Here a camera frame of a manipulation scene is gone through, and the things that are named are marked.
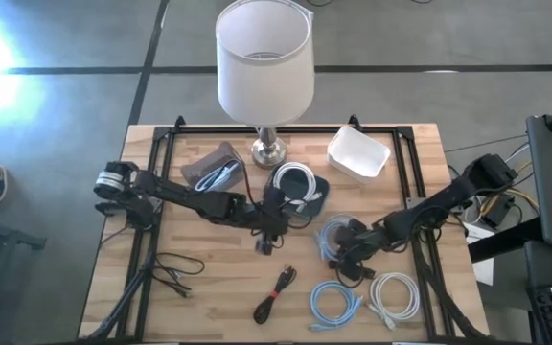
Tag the black stand leg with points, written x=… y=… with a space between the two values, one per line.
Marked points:
x=17 y=238

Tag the white shade table lamp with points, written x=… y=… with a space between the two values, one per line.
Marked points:
x=264 y=91

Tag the dark teal plastic bin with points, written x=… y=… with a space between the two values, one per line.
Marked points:
x=296 y=188

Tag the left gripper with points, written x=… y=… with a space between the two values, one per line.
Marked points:
x=271 y=218

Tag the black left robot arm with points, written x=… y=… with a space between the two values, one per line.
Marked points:
x=185 y=196

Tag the white plastic bin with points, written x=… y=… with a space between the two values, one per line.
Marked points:
x=357 y=153

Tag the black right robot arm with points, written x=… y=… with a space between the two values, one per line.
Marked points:
x=448 y=196

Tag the black slanted bar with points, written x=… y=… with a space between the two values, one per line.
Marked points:
x=501 y=242

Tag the white paper sheet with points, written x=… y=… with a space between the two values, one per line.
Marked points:
x=484 y=273

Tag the black metal table frame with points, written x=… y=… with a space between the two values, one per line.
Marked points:
x=305 y=129

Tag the black power brick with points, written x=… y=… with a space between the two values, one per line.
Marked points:
x=496 y=213

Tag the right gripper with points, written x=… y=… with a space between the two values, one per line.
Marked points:
x=362 y=239

